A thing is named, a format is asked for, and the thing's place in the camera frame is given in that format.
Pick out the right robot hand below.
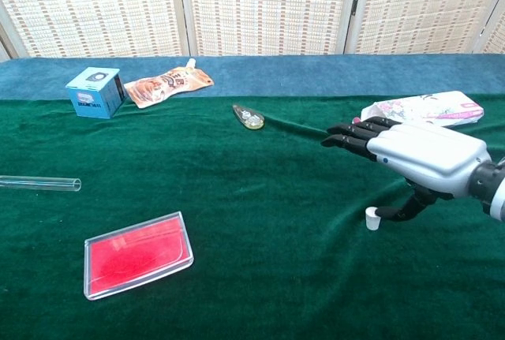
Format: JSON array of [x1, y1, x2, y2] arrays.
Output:
[[320, 115, 494, 225]]

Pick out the small white cap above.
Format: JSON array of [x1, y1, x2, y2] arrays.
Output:
[[365, 206, 382, 231]]

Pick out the clear glass test tube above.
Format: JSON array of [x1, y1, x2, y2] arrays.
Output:
[[0, 175, 83, 192]]

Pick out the floral white pink carton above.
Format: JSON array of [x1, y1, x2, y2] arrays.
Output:
[[360, 90, 485, 128]]

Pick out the blue carpet table cover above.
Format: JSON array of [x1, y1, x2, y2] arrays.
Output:
[[0, 53, 505, 101]]

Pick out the clear teardrop plastic packet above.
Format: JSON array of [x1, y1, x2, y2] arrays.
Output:
[[232, 103, 266, 131]]

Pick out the green velvet cloth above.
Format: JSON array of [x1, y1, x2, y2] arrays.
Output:
[[0, 93, 505, 340]]

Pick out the orange spout pouch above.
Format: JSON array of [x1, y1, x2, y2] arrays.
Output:
[[123, 58, 215, 110]]

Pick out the red clear plastic case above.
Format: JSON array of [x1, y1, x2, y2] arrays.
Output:
[[83, 211, 195, 302]]

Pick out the light blue cardboard box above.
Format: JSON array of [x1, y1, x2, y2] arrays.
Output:
[[65, 67, 128, 120]]

